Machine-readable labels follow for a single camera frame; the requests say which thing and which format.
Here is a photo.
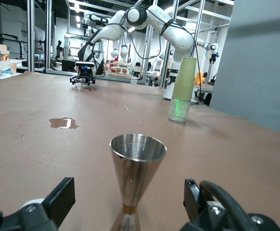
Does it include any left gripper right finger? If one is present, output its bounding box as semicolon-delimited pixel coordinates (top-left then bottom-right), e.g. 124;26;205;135
180;179;245;231

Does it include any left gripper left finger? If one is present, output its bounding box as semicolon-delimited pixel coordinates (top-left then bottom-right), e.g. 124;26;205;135
2;177;76;231

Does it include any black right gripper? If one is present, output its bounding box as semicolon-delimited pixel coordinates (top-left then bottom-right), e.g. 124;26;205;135
69;67;95;85

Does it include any steel double jigger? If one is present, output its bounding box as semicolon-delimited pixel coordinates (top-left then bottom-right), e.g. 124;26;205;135
109;134;168;231

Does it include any white blue paper cup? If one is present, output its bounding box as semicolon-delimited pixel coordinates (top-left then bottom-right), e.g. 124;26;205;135
0;62;12;77

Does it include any green capped glass shaker bottle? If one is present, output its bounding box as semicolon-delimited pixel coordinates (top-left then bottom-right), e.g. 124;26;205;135
168;57;197;124

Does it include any large liquid puddle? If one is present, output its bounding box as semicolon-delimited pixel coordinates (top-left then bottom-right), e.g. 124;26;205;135
49;117;80;130

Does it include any black computer monitor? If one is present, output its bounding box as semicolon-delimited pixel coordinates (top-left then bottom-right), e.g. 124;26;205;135
35;26;46;55

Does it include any cardboard box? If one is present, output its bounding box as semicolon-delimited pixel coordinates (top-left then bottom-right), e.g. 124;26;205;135
0;43;10;58

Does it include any yellow plush toy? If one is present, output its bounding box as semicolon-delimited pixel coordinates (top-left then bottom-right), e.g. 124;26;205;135
194;71;205;85

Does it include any grey partition panel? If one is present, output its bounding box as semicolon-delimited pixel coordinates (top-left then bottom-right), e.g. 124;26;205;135
211;0;280;141

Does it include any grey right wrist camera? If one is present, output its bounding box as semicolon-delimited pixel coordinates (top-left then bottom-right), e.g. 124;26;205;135
74;61;96;68

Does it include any aluminium frame post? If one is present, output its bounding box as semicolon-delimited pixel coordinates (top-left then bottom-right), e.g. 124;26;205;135
142;24;155;85
159;0;179;89
27;0;36;72
45;0;53;74

